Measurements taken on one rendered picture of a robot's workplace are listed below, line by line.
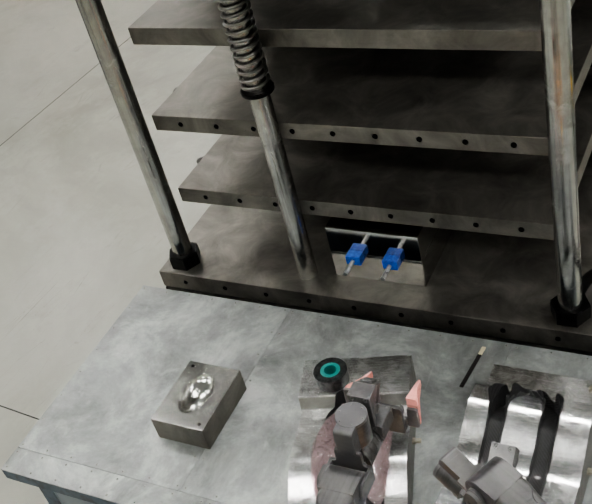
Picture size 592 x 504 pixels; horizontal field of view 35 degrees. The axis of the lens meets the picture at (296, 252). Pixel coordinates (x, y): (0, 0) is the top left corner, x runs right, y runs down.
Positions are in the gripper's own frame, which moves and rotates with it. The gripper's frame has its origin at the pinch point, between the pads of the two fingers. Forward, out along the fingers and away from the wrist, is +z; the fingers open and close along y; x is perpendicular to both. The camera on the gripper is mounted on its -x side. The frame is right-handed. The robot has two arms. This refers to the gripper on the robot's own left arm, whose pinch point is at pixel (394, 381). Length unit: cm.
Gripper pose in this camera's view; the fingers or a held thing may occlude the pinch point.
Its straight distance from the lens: 181.1
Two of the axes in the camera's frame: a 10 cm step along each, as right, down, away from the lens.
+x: 2.1, 7.7, 6.0
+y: -8.9, -1.1, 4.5
